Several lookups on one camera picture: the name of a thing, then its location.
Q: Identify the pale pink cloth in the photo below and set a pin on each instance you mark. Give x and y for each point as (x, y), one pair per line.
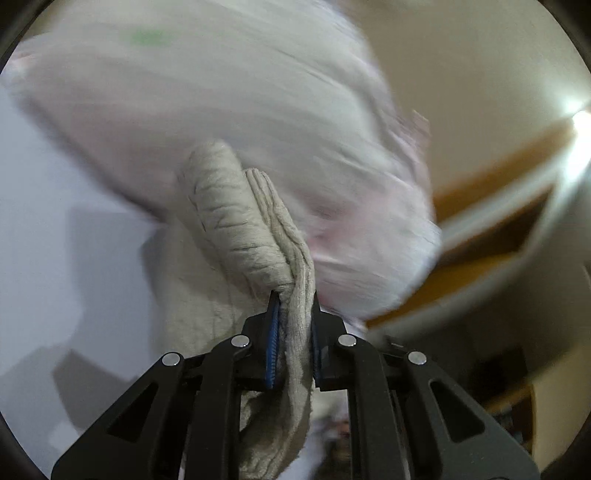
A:
(240, 92)

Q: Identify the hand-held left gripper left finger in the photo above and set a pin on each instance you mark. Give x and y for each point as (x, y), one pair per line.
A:
(273, 344)

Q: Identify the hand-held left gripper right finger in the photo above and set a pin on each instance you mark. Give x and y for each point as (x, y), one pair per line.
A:
(316, 350)

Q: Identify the beige knitted garment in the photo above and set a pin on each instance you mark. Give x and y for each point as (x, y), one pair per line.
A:
(240, 230)

